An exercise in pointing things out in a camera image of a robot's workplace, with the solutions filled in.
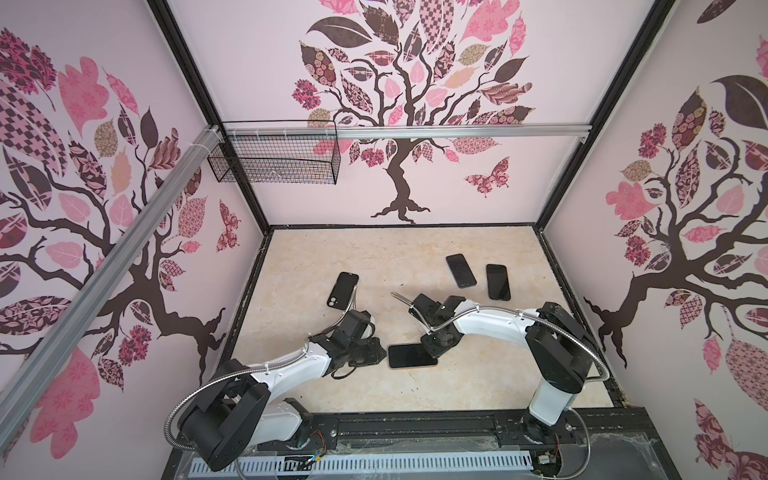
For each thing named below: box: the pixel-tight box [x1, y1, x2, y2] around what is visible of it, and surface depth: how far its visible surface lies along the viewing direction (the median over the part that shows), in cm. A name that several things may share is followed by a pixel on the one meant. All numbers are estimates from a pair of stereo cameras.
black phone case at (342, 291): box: [327, 271, 359, 311], surface depth 106 cm
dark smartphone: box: [446, 253, 477, 289], surface depth 109 cm
